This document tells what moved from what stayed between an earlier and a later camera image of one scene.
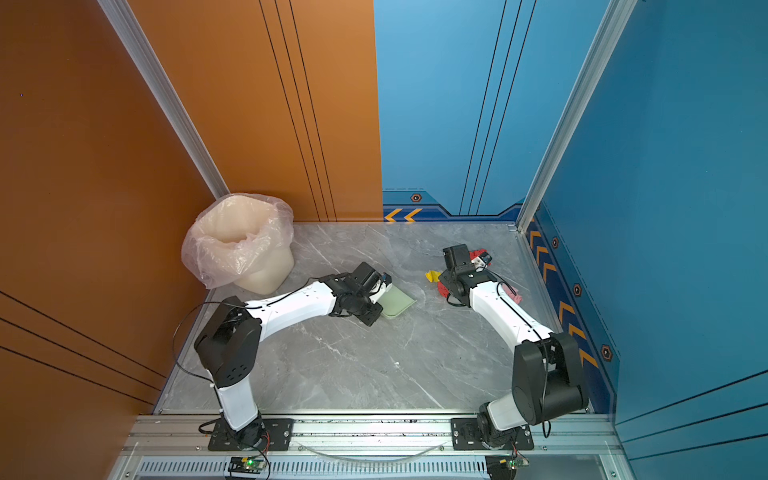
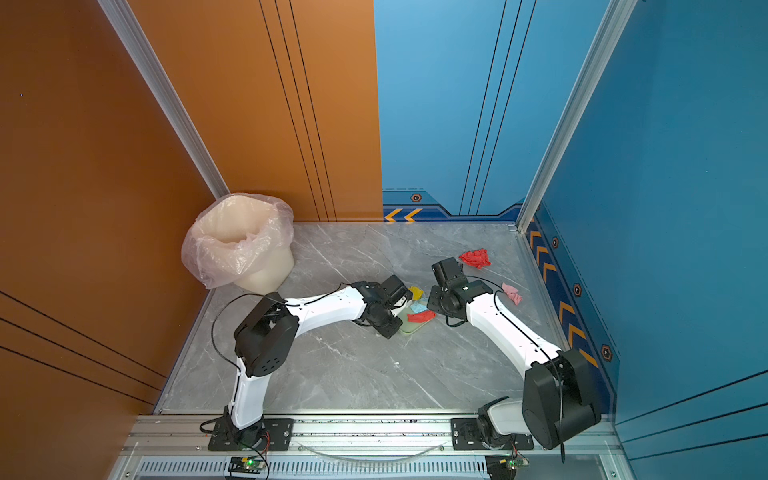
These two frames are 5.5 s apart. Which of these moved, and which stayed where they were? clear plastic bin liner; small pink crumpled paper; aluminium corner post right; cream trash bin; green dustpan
Moved: green dustpan
Stayed: small pink crumpled paper; cream trash bin; clear plastic bin liner; aluminium corner post right
